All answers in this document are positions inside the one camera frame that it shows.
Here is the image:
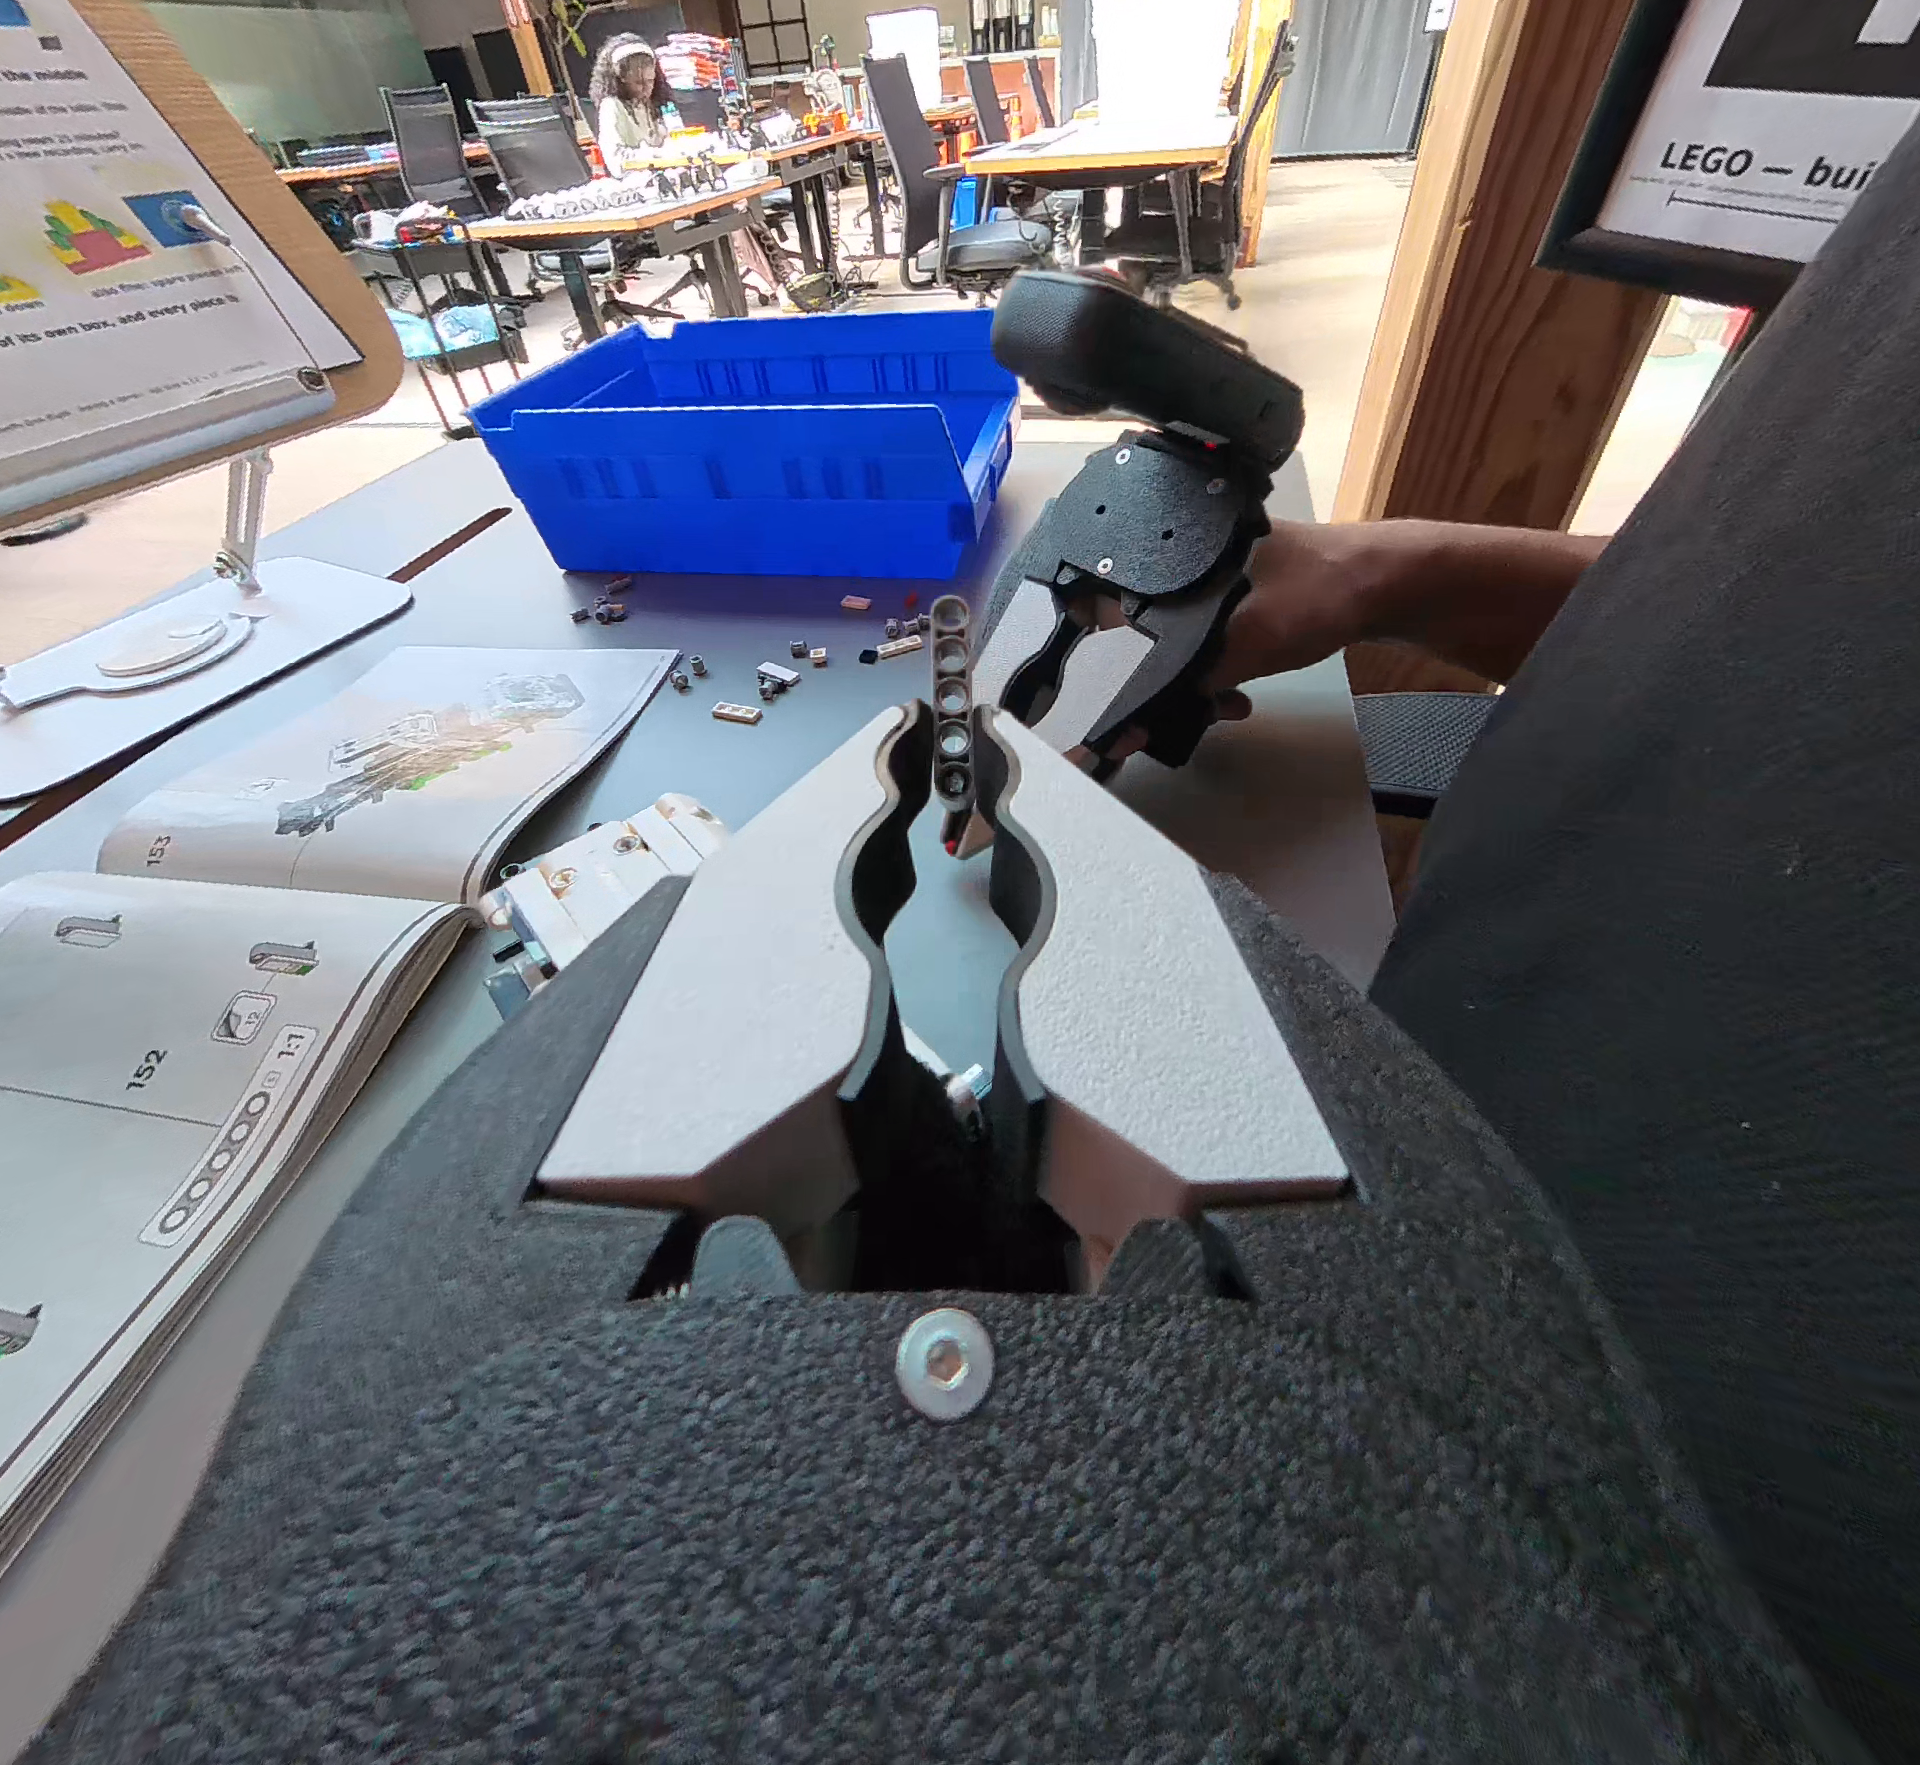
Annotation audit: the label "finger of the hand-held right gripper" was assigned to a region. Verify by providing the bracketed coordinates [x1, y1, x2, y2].
[1068, 624, 1165, 782]
[973, 577, 1105, 735]

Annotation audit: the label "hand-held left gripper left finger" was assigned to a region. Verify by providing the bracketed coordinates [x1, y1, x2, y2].
[534, 699, 935, 1294]

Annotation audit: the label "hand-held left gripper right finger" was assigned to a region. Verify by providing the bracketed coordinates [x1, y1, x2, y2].
[978, 707, 1355, 1290]

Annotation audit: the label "grey lego beam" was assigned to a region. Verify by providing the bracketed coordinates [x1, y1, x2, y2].
[928, 596, 981, 809]

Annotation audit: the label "person's right forearm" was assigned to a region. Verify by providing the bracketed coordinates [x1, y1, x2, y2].
[1321, 516, 1612, 688]

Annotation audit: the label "white lego truck model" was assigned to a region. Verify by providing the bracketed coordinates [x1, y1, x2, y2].
[478, 794, 732, 1034]

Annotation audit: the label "scattered small lego pieces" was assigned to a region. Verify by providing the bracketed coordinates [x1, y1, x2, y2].
[569, 571, 944, 732]

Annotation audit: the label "person's right hand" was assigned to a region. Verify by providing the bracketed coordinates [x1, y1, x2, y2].
[1206, 521, 1358, 729]

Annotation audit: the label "blue plastic bin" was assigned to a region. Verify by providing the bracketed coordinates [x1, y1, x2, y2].
[468, 307, 1026, 581]

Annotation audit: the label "black office chair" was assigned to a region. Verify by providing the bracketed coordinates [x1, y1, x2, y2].
[862, 56, 1056, 306]
[1355, 691, 1502, 822]

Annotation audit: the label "wooden desk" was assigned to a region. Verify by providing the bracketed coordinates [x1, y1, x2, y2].
[961, 108, 1248, 283]
[467, 167, 790, 341]

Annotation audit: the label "white panel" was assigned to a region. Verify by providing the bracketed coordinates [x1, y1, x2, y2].
[1087, 0, 1252, 125]

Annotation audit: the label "grey curtain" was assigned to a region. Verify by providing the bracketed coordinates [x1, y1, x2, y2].
[1275, 0, 1465, 163]

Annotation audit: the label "person's black shirt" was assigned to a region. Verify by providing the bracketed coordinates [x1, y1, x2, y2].
[1369, 117, 1920, 1765]

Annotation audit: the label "instruction booklet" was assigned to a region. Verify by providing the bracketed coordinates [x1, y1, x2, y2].
[0, 645, 680, 1571]

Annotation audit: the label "black framed task sign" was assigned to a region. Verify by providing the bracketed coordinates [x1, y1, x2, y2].
[1537, 0, 1920, 311]

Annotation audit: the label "wooden clipboard stand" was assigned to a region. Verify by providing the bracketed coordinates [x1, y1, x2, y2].
[0, 0, 415, 808]

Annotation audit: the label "wooden post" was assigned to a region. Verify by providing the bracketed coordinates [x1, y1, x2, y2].
[1333, 0, 1757, 529]

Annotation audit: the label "black wire cart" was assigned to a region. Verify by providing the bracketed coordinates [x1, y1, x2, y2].
[348, 218, 528, 439]

